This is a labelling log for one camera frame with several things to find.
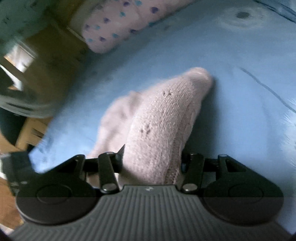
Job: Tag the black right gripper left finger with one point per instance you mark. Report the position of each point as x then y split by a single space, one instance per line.
110 163

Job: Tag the pink heart-print pillow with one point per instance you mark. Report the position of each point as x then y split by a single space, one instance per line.
114 21

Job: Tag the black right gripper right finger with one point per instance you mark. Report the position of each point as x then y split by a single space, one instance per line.
192 165

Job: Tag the pink knitted sweater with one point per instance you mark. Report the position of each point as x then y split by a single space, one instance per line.
152 127

